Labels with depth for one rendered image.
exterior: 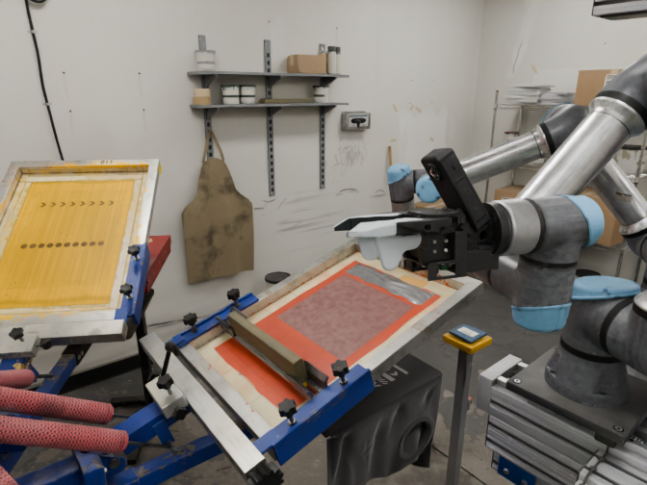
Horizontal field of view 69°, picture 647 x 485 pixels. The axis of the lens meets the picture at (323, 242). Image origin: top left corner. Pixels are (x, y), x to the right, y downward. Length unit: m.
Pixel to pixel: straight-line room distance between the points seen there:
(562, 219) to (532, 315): 0.14
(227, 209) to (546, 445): 2.68
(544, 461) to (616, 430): 0.22
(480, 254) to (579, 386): 0.49
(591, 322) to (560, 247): 0.33
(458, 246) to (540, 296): 0.17
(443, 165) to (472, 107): 4.65
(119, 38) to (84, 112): 0.47
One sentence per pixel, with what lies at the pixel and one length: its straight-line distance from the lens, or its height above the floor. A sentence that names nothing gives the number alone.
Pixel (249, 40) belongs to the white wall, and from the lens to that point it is 3.51.
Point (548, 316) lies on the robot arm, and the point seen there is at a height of 1.53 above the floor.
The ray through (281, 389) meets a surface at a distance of 1.33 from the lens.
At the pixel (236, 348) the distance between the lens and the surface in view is 1.52.
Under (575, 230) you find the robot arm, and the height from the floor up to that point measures 1.66.
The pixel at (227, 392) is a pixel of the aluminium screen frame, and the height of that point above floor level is 1.07.
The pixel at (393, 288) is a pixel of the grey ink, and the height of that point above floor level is 1.21.
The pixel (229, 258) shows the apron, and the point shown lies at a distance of 3.49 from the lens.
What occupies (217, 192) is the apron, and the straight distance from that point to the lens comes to 3.37.
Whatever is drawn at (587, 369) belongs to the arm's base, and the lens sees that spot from 1.06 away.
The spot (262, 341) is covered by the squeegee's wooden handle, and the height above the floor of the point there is 1.18.
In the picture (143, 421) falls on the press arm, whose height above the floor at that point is 1.07.
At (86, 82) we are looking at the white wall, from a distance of 3.12.
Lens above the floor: 1.83
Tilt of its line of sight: 18 degrees down
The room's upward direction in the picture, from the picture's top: straight up
